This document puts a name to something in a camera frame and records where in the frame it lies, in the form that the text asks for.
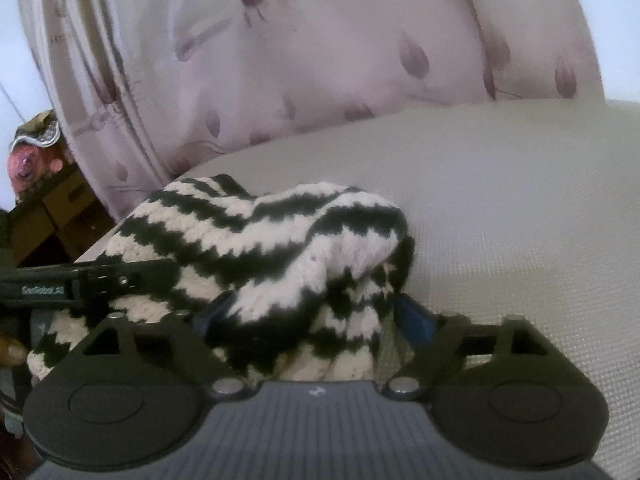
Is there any black white knitted garment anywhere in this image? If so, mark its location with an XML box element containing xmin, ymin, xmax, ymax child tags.
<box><xmin>25</xmin><ymin>173</ymin><xmax>418</xmax><ymax>384</ymax></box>

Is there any person's left hand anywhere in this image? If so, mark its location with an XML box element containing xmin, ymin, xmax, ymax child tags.
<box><xmin>0</xmin><ymin>334</ymin><xmax>28</xmax><ymax>368</ymax></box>

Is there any dark wooden cabinet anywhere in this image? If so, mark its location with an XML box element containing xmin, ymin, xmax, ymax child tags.
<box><xmin>1</xmin><ymin>165</ymin><xmax>115</xmax><ymax>268</ymax></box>

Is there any colourful stuffed toy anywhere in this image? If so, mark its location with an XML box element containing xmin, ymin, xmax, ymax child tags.
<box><xmin>6</xmin><ymin>110</ymin><xmax>75</xmax><ymax>203</ymax></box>

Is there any cream woven bed mat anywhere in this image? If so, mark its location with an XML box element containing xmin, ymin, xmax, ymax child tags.
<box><xmin>74</xmin><ymin>96</ymin><xmax>640</xmax><ymax>480</ymax></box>

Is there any mauve leaf-print curtain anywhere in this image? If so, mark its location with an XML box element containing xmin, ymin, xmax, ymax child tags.
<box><xmin>17</xmin><ymin>0</ymin><xmax>603</xmax><ymax>219</ymax></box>

